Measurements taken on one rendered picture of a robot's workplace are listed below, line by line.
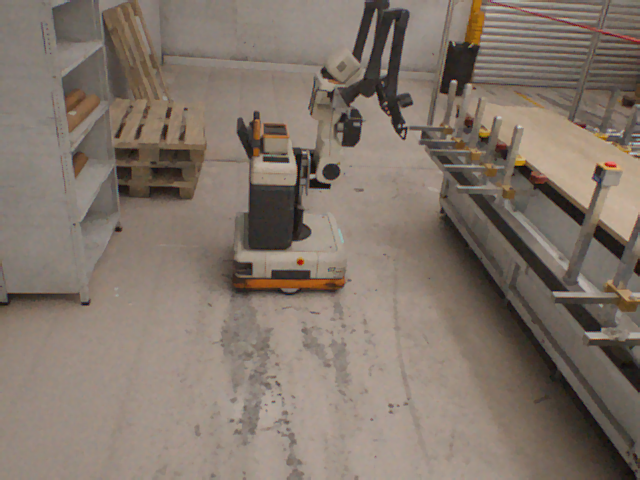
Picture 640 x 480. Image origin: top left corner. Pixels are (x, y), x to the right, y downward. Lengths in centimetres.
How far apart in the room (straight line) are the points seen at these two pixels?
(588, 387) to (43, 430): 238
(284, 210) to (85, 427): 142
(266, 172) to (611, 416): 197
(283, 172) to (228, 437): 135
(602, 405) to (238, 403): 161
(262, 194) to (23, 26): 132
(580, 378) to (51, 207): 268
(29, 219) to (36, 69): 76
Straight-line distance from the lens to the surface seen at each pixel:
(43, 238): 318
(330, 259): 322
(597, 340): 197
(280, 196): 304
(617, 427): 280
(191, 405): 267
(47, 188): 304
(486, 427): 278
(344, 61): 303
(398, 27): 291
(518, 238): 286
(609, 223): 272
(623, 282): 230
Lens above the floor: 188
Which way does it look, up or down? 27 degrees down
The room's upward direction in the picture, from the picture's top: 5 degrees clockwise
